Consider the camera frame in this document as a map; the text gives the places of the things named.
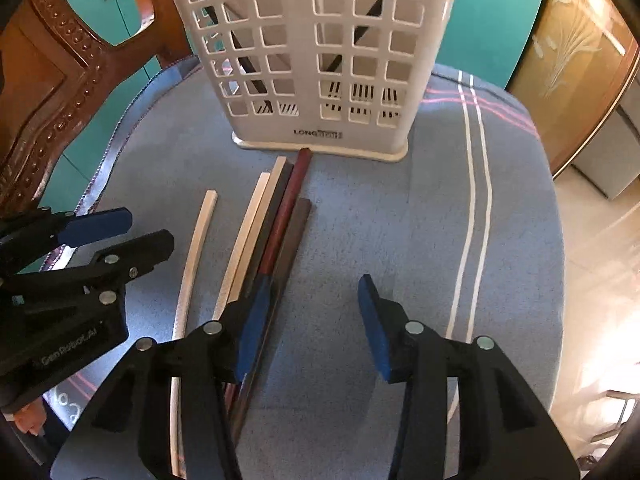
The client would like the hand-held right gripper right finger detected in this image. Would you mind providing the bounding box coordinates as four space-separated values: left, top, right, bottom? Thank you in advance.
357 274 583 480

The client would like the blue striped table cloth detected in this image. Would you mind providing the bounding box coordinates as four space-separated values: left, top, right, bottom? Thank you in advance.
42 55 566 480

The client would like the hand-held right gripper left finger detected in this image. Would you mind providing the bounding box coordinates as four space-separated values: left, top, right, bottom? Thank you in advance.
50 275 273 480

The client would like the black chopstick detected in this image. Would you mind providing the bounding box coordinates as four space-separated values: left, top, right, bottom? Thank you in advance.
219 2 272 112
324 0 418 75

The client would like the dark brown chopstick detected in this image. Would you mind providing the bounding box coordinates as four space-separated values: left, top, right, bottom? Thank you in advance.
231 198 313 443
240 162 296 301

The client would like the person's left hand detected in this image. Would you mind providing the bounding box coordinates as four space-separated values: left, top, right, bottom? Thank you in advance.
2 400 48 436

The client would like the white chopstick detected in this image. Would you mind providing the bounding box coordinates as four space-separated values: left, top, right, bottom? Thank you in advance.
212 172 272 322
169 190 219 478
227 156 288 306

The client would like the carved wooden chair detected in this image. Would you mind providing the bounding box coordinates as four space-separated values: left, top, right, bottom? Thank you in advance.
0 0 201 216

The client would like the wooden glass partition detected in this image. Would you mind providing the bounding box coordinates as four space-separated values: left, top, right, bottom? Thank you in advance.
505 0 640 176

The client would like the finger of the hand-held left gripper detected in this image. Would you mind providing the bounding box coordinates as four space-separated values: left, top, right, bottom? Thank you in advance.
0 206 133 276
0 230 176 312

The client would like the red-brown chopstick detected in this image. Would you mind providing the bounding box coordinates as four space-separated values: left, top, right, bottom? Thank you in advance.
225 148 313 416

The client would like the white plastic utensil holder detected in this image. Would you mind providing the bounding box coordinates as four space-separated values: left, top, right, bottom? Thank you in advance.
160 0 463 162

